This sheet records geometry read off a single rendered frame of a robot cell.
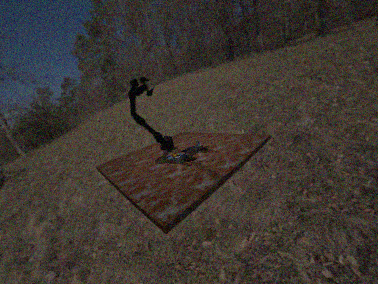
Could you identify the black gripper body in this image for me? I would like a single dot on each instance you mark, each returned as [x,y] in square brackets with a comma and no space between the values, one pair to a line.
[149,93]

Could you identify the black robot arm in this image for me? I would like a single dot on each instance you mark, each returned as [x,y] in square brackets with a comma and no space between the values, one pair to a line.
[132,94]

